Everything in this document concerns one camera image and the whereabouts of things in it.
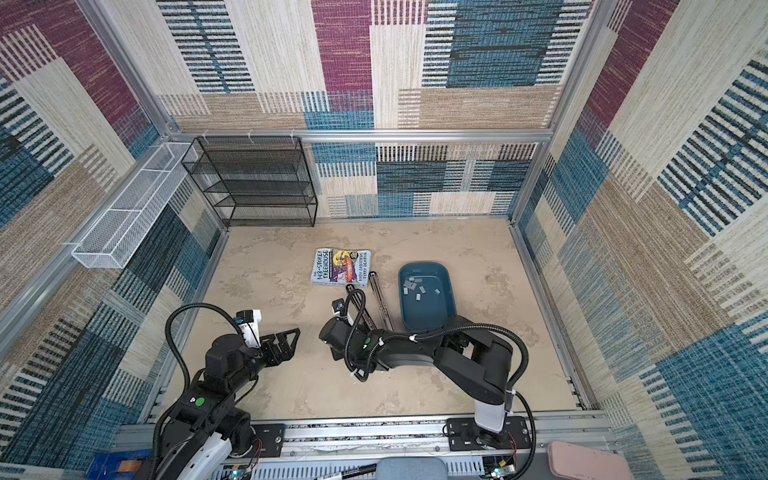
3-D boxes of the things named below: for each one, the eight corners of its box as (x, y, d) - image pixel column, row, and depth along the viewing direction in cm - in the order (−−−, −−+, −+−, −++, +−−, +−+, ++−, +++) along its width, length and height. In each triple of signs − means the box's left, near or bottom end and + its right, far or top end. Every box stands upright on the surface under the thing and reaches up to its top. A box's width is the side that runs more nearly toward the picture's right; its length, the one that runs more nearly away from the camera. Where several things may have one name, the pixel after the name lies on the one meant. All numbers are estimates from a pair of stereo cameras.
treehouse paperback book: (311, 287, 103) (309, 281, 100) (317, 255, 112) (315, 248, 109) (369, 287, 103) (369, 280, 100) (371, 254, 112) (370, 248, 109)
